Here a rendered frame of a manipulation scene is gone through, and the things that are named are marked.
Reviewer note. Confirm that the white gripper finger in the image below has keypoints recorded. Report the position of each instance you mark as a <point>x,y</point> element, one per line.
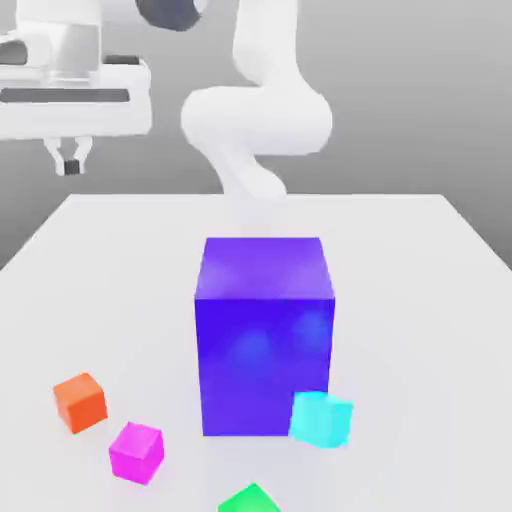
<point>84,154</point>
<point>56,160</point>

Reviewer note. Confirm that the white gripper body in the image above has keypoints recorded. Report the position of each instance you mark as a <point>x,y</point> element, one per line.
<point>80,118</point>

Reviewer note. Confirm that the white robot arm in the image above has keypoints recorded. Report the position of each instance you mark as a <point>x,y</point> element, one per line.
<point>264,120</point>

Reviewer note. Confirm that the small orange cube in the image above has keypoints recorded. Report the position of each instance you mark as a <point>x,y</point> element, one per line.
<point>82,404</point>

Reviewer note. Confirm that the small magenta cube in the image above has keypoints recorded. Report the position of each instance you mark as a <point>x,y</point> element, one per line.
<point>136,454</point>

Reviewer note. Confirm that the small cyan cube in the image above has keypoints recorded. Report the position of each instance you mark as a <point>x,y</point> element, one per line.
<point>320,420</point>

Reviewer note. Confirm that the small green cube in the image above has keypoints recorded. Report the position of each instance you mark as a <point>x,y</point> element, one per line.
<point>250,500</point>

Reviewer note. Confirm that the large blue box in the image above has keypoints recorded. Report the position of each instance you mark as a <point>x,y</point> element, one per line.
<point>264,340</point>

